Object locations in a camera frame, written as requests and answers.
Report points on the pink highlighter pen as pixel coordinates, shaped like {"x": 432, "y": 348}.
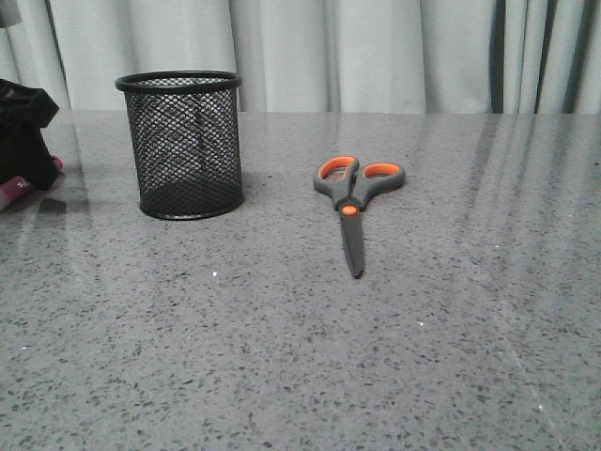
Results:
{"x": 11, "y": 188}

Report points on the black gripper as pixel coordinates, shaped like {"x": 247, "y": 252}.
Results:
{"x": 24, "y": 111}

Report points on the grey orange scissors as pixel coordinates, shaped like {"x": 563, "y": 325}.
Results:
{"x": 350, "y": 187}

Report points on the black mesh pen bin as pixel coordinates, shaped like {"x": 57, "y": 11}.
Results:
{"x": 185, "y": 140}

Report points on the white curtain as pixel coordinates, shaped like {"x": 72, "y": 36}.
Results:
{"x": 318, "y": 56}

